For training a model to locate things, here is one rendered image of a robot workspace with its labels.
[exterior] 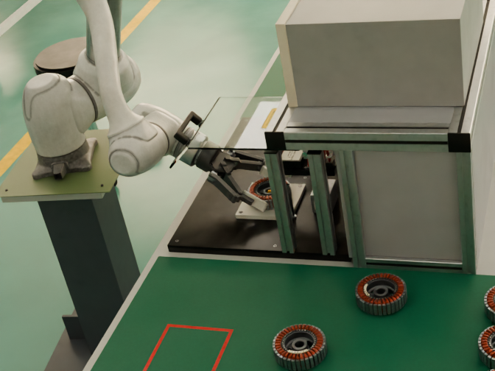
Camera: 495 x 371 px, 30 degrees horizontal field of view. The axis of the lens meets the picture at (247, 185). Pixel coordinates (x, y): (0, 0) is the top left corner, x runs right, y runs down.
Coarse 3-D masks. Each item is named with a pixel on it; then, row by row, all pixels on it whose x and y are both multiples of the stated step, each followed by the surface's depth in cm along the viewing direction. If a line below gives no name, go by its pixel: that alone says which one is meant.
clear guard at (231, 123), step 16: (272, 96) 226; (208, 112) 226; (224, 112) 223; (240, 112) 222; (256, 112) 220; (208, 128) 218; (224, 128) 216; (240, 128) 215; (256, 128) 214; (192, 144) 212; (208, 144) 211; (224, 144) 210; (240, 144) 209; (256, 144) 208; (176, 160) 215
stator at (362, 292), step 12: (372, 276) 206; (384, 276) 205; (396, 276) 205; (360, 288) 203; (372, 288) 206; (384, 288) 203; (396, 288) 202; (360, 300) 200; (372, 300) 199; (384, 300) 198; (396, 300) 198; (372, 312) 200; (384, 312) 199
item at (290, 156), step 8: (288, 152) 230; (296, 152) 230; (288, 160) 227; (296, 160) 227; (304, 160) 229; (288, 168) 228; (296, 168) 228; (304, 168) 227; (336, 168) 226; (288, 176) 230
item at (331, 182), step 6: (330, 180) 234; (330, 186) 232; (336, 186) 235; (312, 192) 231; (330, 192) 230; (336, 192) 235; (312, 198) 231; (336, 198) 235; (312, 204) 232; (312, 210) 233
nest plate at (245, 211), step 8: (296, 184) 243; (304, 184) 243; (296, 192) 240; (296, 200) 237; (240, 208) 238; (248, 208) 238; (256, 208) 237; (296, 208) 235; (240, 216) 236; (248, 216) 235; (256, 216) 235; (264, 216) 234; (272, 216) 233
